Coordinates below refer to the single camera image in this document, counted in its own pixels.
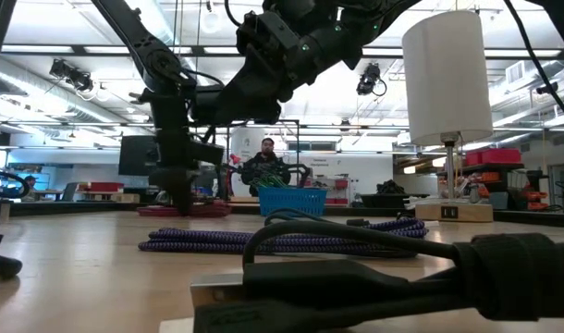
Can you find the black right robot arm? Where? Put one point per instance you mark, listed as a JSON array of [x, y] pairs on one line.
[[379, 18]]

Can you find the black wall camera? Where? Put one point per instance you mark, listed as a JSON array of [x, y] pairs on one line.
[[548, 88]]

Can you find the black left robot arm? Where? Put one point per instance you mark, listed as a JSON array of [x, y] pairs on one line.
[[138, 37]]

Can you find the small red bins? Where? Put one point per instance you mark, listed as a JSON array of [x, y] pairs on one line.
[[535, 200]]

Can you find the red box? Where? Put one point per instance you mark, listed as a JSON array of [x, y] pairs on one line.
[[101, 187]]

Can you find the black monitor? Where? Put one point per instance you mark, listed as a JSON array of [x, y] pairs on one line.
[[134, 155]]

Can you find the wooden box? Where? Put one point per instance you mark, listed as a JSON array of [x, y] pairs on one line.
[[125, 198]]

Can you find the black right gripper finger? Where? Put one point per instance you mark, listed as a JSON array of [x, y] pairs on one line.
[[245, 102]]

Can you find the red storage bins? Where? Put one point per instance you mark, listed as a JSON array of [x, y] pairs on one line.
[[494, 156]]

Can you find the white shade wooden base lamp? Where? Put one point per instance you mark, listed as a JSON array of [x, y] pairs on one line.
[[448, 78]]

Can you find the blue plastic basket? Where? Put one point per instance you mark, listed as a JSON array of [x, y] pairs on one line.
[[291, 202]]

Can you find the black storage shelf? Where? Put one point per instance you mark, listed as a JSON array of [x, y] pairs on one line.
[[494, 167]]

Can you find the white air vent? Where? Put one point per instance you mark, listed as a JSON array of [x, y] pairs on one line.
[[514, 73]]

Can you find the black bag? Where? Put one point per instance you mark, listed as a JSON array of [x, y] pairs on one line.
[[390, 187]]

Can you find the person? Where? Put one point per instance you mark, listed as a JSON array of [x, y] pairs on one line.
[[30, 181], [266, 159]]

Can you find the black tray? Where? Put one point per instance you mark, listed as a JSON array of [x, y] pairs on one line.
[[393, 200]]

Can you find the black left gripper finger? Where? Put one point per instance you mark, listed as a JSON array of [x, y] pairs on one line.
[[182, 199]]

